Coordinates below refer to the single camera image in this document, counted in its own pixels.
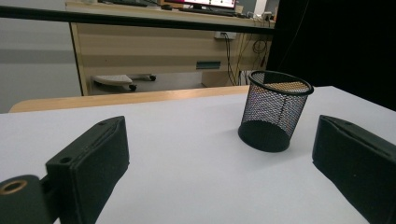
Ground hanging desk cables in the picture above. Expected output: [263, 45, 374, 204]
[221, 32, 271, 87]

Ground grey desk label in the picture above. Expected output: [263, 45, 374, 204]
[195, 61, 222, 70]

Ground black horizontal frame bar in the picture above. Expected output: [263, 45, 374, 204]
[0, 5, 276, 35]

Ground wooden table board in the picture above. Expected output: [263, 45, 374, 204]
[8, 85, 250, 114]

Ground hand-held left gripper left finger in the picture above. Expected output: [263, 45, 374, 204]
[46, 116, 130, 224]

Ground white power strip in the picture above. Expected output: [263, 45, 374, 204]
[214, 31, 238, 41]

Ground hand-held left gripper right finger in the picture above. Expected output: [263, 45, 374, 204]
[312, 115, 396, 224]

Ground light wooden desk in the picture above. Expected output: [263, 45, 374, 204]
[64, 0, 276, 97]

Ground black keyboard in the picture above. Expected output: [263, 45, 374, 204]
[178, 7, 238, 18]

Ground black mesh pen holder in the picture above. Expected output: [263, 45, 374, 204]
[237, 70, 315, 154]

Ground black curtain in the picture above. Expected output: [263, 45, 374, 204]
[266, 0, 396, 112]

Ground computer monitor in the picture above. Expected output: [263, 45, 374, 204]
[163, 0, 238, 10]

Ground white cabinet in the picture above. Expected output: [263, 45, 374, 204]
[0, 17, 82, 114]

